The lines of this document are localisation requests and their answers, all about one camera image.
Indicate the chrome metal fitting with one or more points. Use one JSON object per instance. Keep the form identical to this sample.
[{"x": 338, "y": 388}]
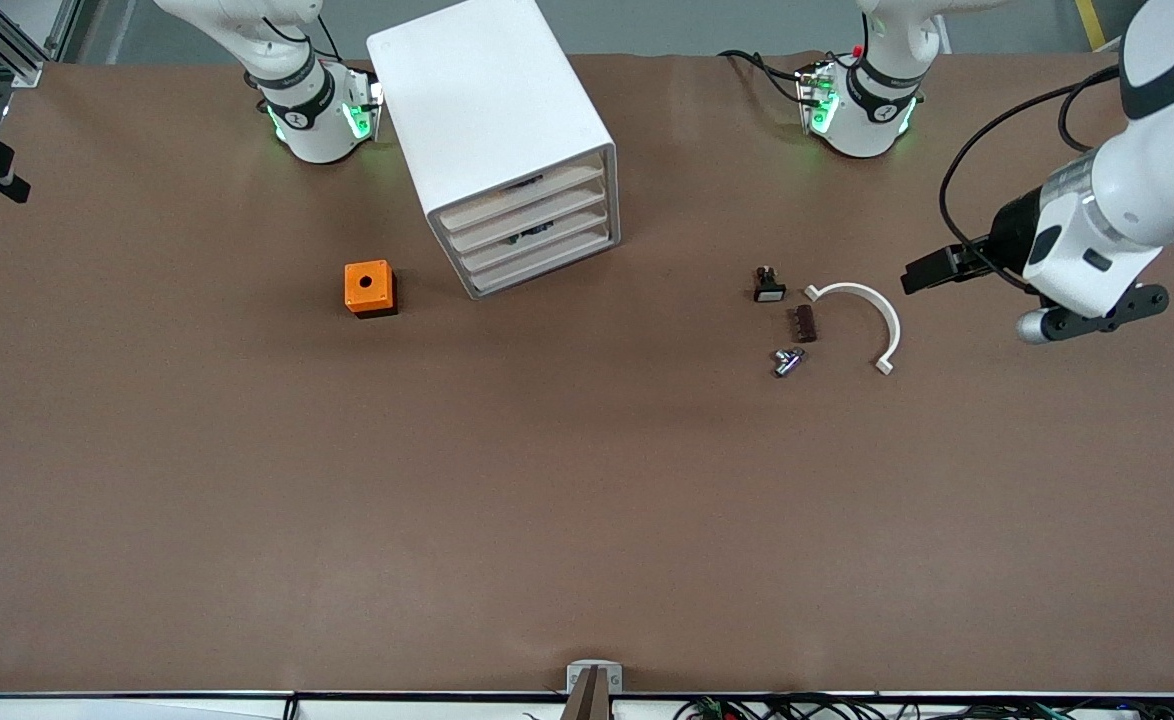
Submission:
[{"x": 787, "y": 362}]

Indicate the white plastic drawer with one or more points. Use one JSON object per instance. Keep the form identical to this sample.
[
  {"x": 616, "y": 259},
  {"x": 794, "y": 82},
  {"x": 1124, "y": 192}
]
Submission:
[
  {"x": 492, "y": 251},
  {"x": 507, "y": 223},
  {"x": 537, "y": 266},
  {"x": 487, "y": 208}
]

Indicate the white drawer cabinet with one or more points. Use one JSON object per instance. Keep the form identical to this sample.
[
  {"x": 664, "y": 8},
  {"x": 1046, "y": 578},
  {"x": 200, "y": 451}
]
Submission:
[{"x": 487, "y": 90}]

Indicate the white table edge rail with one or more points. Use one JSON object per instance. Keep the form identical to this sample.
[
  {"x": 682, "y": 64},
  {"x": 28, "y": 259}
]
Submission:
[{"x": 147, "y": 708}]

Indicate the dark brown cylinder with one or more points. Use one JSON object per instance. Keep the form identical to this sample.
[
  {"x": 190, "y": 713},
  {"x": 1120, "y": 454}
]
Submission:
[{"x": 802, "y": 324}]

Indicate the green push button switch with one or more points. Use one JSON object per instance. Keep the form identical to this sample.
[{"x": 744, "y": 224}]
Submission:
[{"x": 532, "y": 235}]

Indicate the black white rectangular switch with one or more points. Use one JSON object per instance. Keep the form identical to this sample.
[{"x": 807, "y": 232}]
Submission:
[{"x": 769, "y": 291}]

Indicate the orange box with hole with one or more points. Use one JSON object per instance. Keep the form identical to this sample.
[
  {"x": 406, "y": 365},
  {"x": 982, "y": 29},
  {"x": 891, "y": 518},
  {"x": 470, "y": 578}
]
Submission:
[{"x": 367, "y": 285}]

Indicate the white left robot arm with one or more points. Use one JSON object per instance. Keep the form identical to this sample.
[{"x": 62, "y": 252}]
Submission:
[{"x": 1137, "y": 190}]

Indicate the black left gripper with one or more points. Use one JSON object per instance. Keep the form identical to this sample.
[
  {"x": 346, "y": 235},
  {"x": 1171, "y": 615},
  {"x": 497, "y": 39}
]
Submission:
[{"x": 1009, "y": 232}]

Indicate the grey metal table bracket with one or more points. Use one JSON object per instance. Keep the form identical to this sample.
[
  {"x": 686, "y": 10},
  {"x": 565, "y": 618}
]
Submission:
[{"x": 615, "y": 675}]

